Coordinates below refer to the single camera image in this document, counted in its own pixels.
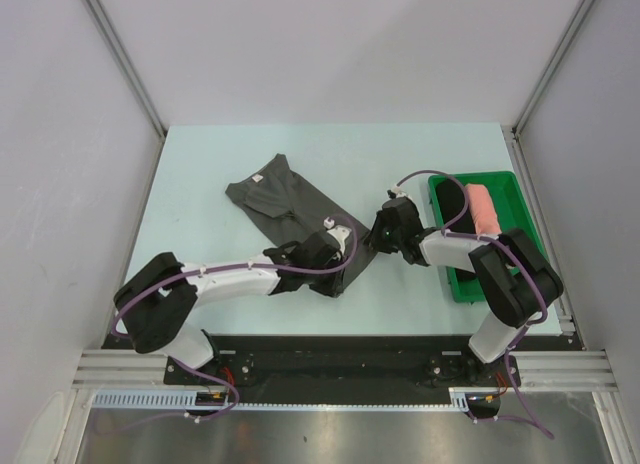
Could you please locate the grey t shirt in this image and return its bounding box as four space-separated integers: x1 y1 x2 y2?
226 154 376 292

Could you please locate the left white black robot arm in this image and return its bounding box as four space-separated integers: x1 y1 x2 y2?
114 225 357 384

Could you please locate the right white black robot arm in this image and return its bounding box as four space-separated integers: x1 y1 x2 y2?
369 196 564 385

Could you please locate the black rolled t shirt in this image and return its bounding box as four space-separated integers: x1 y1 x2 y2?
435 179 476 284

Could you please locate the pink rolled t shirt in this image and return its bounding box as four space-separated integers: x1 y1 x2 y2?
465 183 502 238

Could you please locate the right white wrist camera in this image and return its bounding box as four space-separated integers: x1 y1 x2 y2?
387 185 411 199

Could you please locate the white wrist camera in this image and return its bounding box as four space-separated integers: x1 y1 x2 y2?
323 217 352 253
387 185 411 199

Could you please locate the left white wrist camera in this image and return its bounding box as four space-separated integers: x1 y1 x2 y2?
323 217 352 253

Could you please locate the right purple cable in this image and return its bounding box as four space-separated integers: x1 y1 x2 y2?
394 169 549 328

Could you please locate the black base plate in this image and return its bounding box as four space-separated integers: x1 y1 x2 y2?
103 335 580 407

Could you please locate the white slotted cable duct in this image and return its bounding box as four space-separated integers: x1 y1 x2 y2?
93 390 230 411

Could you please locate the aluminium frame rail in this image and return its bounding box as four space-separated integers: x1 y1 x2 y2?
72 350 167 390

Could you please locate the right aluminium corner post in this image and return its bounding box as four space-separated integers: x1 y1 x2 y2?
511 0 599 137

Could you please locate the aluminium corner post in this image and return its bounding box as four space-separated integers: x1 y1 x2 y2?
511 0 599 137
81 0 168 141

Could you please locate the left aluminium corner post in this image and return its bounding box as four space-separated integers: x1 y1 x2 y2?
81 0 168 141

